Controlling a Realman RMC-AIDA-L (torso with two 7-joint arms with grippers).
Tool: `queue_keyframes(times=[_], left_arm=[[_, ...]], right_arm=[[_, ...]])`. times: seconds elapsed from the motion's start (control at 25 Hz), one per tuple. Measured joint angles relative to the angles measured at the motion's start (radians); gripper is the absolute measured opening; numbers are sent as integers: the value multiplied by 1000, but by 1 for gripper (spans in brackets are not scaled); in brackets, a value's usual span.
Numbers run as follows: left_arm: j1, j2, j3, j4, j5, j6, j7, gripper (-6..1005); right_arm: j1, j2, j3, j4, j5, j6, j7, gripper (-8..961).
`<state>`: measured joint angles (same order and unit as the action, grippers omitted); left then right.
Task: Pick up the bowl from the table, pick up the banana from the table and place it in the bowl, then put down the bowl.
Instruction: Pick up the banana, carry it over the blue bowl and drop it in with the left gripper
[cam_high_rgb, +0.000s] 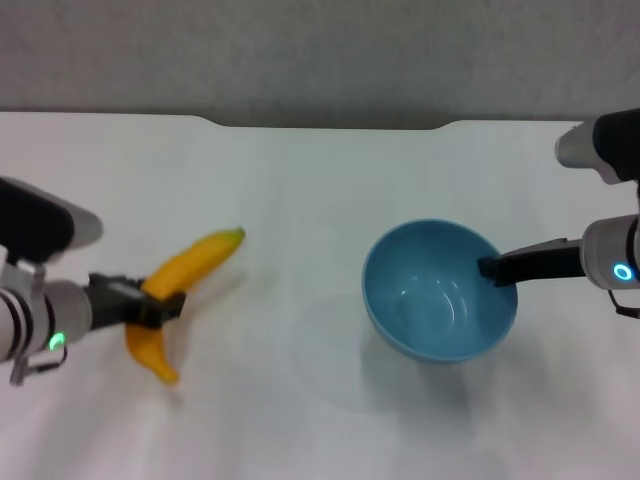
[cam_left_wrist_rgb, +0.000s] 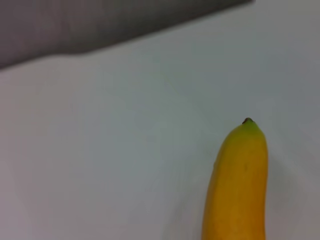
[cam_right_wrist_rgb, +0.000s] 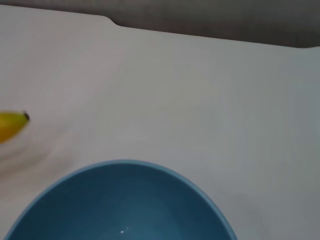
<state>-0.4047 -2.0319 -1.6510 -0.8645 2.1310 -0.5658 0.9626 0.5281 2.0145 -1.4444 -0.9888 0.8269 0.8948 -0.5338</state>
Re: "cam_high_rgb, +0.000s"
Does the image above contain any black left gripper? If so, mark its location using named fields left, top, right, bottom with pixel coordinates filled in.
left=88, top=272, right=188, bottom=332

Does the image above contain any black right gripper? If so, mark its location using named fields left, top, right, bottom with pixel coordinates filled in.
left=477, top=238, right=586, bottom=288

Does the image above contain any yellow banana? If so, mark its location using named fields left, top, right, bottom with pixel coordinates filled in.
left=124, top=227, right=247, bottom=386

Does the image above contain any blue bowl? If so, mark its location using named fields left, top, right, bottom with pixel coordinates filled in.
left=362, top=218, right=519, bottom=364

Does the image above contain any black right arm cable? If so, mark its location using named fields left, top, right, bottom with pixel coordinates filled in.
left=606, top=288, right=640, bottom=320

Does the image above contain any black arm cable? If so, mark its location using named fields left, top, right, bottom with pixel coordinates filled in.
left=9, top=343, right=69, bottom=386
left=606, top=288, right=640, bottom=320

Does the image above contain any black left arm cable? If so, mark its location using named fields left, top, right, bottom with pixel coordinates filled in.
left=9, top=343, right=69, bottom=386

